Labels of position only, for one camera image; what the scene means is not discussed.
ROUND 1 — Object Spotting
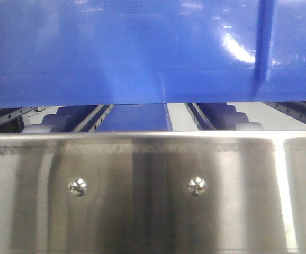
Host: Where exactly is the blue plastic bin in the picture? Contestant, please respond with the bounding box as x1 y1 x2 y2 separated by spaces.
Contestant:
0 1 306 108

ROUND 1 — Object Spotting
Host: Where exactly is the blue centre conveyor strip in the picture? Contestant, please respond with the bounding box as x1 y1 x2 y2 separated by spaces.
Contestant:
96 104 172 132

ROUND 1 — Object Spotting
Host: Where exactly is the stainless steel front panel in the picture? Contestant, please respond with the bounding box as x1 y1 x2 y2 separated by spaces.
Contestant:
0 131 306 253

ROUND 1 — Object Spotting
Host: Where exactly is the right grey roller wheel row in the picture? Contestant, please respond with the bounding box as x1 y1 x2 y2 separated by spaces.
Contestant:
197 103 264 131

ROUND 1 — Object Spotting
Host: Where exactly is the grey roller wheel row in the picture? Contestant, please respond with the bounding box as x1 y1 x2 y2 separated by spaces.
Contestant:
197 103 264 131
22 105 90 134

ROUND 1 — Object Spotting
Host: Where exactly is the right round-head steel bolt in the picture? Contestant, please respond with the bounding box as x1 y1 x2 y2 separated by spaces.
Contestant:
188 177 207 196

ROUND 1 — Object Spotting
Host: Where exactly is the round-head steel bolt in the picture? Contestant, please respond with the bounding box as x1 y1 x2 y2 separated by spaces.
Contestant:
68 178 88 197
188 177 207 196

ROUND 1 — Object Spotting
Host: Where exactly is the left grey roller wheel row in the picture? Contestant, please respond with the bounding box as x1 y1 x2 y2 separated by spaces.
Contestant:
22 105 90 134

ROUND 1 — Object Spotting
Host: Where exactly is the left round-head steel bolt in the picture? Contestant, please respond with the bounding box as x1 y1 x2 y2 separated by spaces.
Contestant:
68 178 88 197

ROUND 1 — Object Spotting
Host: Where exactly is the right inner perforated rail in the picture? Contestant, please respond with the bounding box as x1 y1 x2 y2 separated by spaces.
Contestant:
185 103 215 131

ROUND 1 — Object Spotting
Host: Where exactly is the perforated rail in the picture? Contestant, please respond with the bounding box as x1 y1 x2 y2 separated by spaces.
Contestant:
185 103 215 131
264 101 306 124
0 107 35 126
72 104 114 133

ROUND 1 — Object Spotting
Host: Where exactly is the left inner perforated rail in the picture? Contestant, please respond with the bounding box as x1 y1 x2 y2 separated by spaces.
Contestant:
72 104 114 133

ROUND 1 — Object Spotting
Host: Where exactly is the far right perforated rail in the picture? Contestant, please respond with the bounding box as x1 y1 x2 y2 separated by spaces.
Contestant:
264 101 306 124

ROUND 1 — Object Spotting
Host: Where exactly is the far left perforated rail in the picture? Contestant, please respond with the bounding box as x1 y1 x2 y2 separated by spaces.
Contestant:
0 107 35 126

